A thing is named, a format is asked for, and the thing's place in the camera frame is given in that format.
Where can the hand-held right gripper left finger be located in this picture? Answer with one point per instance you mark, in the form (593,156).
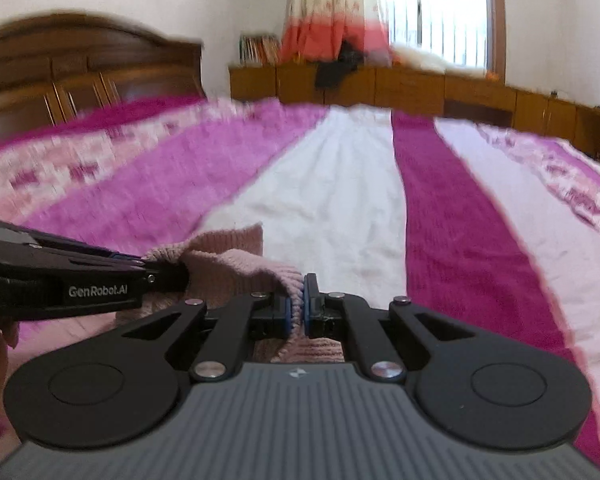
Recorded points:
(285,312)

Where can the pink knitted sweater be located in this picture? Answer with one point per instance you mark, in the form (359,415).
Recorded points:
(230,265)

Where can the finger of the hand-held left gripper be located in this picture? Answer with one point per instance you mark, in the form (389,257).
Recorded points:
(167,277)
(80,251)

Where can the orange and cream curtain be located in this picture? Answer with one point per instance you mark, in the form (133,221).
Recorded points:
(320,10)

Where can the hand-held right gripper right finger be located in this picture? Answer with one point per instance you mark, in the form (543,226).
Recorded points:
(310,310)

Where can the dark wooden headboard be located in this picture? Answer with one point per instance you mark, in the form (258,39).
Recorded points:
(80,60)

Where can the black cloth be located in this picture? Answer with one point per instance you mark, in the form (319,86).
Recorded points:
(337,67)

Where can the long wooden cabinet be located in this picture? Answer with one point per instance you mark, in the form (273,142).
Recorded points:
(405,85)

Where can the row of books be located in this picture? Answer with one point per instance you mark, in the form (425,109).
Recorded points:
(257,49)

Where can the white fluffy cloth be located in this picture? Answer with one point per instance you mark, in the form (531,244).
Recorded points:
(430,57)

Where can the window with vertical bars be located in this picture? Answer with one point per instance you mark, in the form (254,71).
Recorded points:
(435,10)

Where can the magenta and white striped bedspread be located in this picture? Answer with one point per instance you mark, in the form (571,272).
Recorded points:
(330,185)

